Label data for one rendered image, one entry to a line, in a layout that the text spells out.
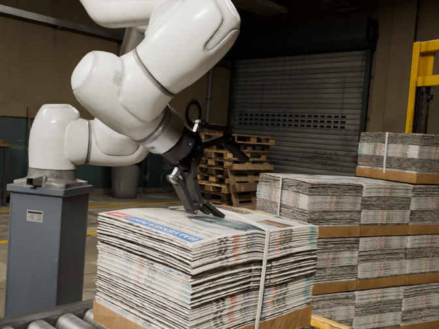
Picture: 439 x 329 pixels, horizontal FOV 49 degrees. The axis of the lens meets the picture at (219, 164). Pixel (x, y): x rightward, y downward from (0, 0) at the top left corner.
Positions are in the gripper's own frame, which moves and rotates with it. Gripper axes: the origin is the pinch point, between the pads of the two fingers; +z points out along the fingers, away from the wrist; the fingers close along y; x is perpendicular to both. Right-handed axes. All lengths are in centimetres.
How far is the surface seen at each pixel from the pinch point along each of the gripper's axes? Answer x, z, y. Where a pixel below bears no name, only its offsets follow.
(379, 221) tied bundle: -22, 116, -37
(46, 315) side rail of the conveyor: -23.2, -11.0, 39.9
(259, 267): 13.9, 2.2, 15.0
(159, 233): 5.6, -17.0, 17.5
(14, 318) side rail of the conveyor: -25, -16, 43
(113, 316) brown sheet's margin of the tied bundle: -6.9, -8.0, 34.1
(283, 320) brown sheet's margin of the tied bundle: 14.0, 15.8, 21.5
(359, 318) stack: -24, 130, 2
